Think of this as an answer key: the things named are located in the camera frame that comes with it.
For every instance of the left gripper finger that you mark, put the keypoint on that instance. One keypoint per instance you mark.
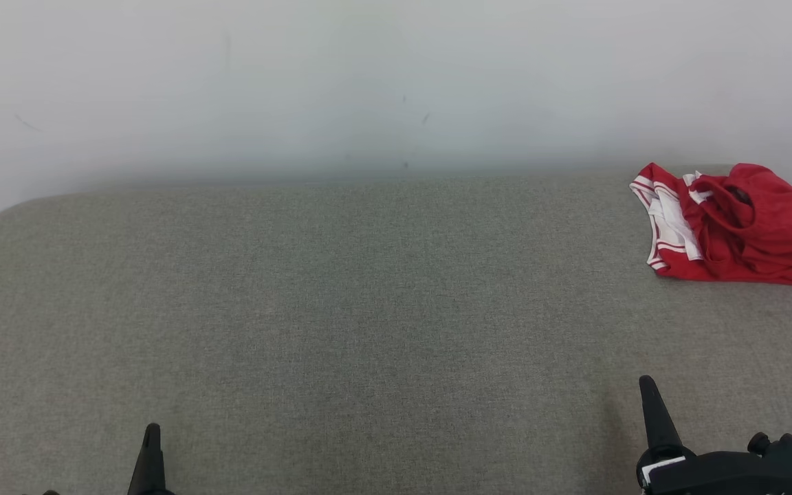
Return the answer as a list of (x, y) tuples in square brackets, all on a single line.
[(149, 467)]

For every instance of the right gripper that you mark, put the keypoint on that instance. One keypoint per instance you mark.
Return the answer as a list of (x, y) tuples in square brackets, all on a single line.
[(719, 478)]

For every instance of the red Bulls basketball jersey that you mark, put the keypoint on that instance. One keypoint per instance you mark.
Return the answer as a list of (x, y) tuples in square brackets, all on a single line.
[(664, 227)]

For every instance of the red shorts with white stripe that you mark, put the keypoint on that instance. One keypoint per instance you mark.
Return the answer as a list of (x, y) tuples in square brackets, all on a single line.
[(774, 227)]

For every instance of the grey fabric sofa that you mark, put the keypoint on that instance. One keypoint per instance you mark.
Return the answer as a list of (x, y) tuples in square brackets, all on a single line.
[(368, 330)]

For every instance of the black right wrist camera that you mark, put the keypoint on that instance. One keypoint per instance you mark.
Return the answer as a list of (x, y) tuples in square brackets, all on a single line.
[(791, 455)]

